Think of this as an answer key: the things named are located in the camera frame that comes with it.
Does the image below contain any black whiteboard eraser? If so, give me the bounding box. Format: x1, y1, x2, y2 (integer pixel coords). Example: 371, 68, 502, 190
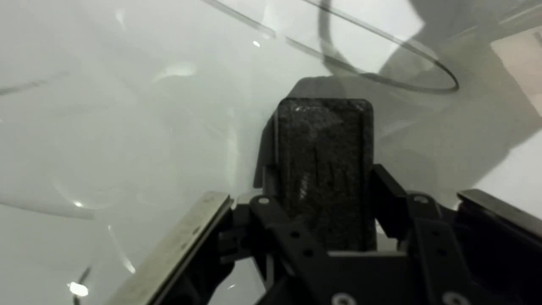
254, 97, 378, 254

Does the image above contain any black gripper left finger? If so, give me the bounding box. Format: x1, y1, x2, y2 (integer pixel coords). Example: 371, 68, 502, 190
107, 190, 331, 305

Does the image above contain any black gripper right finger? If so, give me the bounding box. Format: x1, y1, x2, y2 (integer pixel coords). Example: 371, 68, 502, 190
373, 161, 542, 305

